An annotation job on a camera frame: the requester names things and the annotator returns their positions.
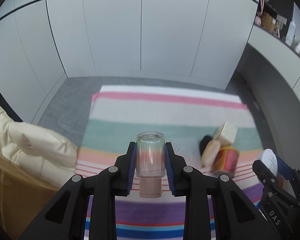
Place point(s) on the white spray bottle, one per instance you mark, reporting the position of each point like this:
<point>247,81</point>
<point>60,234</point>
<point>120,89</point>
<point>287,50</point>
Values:
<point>290,33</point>

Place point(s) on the black round puff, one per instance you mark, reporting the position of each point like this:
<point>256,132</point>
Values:
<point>203,143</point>

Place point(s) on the striped colourful cloth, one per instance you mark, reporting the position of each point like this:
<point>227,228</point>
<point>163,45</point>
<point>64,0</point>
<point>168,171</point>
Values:
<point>119,113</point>

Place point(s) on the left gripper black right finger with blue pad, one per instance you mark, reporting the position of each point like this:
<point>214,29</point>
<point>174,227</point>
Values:
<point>214,204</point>

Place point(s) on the beige round powder puff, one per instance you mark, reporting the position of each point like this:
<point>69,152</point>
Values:
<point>210,152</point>

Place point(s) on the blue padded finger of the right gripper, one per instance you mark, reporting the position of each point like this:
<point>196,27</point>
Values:
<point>285,170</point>

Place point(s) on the cream cardboard cosmetic box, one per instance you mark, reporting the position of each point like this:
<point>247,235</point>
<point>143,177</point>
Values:
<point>226,134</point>

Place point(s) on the cream padded chair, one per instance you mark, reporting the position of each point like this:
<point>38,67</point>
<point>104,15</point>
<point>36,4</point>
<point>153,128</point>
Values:
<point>42,152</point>

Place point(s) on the translucent square plastic lid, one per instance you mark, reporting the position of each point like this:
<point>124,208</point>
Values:
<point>188,148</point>

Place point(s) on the white round cream jar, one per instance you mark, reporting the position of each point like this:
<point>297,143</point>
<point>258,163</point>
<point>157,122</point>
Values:
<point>269,159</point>

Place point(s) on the brown cardboard box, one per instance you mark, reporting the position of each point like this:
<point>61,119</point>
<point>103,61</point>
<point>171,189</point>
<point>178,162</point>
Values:
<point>22,196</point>

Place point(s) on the small glass foundation bottle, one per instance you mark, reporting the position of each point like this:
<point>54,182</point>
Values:
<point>150,163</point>

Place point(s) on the white curved counter shelf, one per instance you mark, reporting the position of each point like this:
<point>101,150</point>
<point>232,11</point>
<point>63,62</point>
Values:
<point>283,59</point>

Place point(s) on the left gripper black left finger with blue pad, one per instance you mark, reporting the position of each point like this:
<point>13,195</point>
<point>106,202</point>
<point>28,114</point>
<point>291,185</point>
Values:
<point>64,216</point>

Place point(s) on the red yellow tin can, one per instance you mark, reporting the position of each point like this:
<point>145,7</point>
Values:
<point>226,162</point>

